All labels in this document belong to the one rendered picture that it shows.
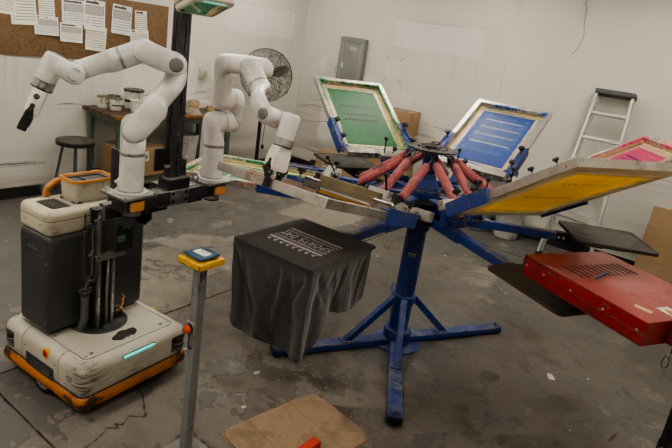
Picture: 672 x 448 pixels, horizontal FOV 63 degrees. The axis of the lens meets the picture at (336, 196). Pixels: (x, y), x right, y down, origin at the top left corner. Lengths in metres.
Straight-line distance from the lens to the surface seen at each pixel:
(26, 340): 3.14
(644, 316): 2.13
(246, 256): 2.43
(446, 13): 7.01
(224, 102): 2.51
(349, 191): 2.64
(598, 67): 6.41
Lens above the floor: 1.83
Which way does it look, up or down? 15 degrees down
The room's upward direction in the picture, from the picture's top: 9 degrees clockwise
